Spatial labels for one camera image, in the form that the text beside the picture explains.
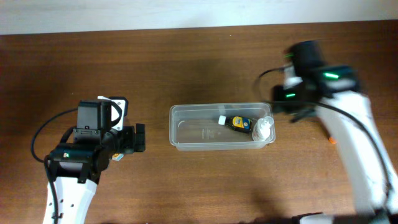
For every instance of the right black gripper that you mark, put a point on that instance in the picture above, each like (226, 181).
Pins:
(280, 99)

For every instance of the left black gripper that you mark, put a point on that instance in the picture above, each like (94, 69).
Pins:
(138, 137)

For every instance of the white squeeze bottle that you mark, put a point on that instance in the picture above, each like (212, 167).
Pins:
(262, 129)

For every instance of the small gold-cap bottle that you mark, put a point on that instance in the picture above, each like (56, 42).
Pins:
(117, 157)

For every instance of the orange tube white cap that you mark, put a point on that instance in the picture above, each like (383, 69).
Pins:
(331, 140)

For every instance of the dark bottle white cap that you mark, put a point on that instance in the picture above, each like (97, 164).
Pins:
(236, 123)

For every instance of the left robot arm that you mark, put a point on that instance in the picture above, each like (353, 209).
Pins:
(74, 167)

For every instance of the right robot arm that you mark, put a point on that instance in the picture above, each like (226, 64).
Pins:
(333, 93)

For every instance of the clear plastic container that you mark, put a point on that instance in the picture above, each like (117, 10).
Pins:
(197, 127)

